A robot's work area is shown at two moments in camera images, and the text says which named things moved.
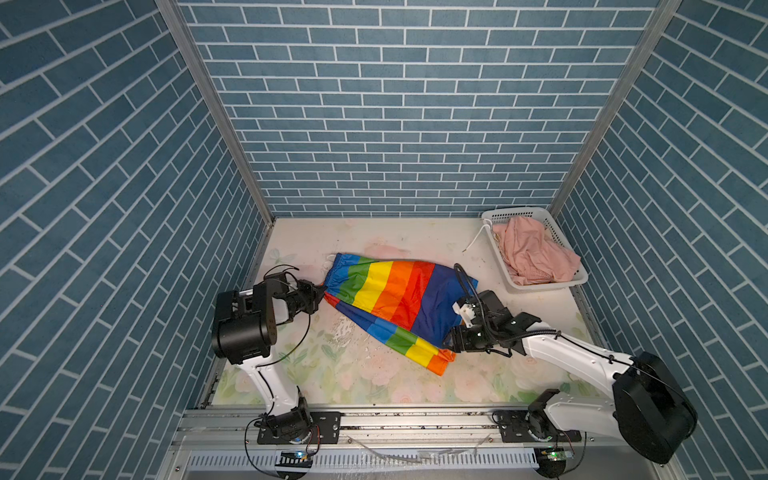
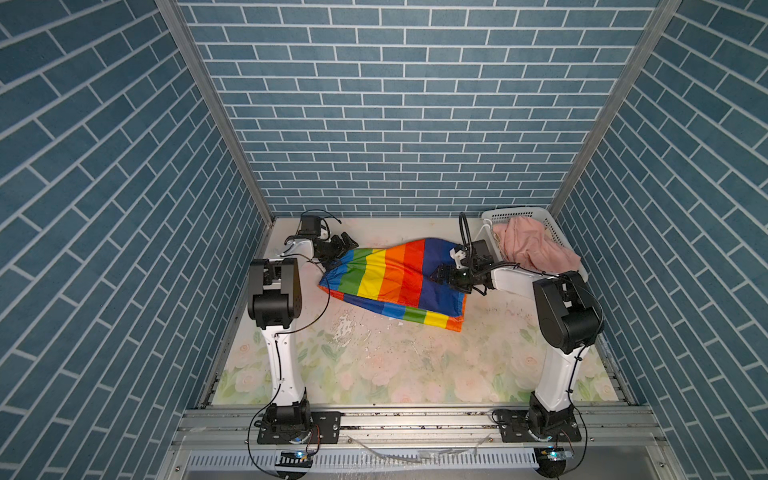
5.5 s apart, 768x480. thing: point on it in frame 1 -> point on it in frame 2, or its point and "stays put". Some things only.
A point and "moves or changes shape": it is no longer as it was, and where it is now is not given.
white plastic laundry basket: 491,217 stays put
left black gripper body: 301,299 -> 330,248
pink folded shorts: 530,256 stays put
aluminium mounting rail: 221,443 stays put
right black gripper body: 475,338 -> 460,279
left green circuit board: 296,459 stays put
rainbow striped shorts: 410,305 moves or changes shape
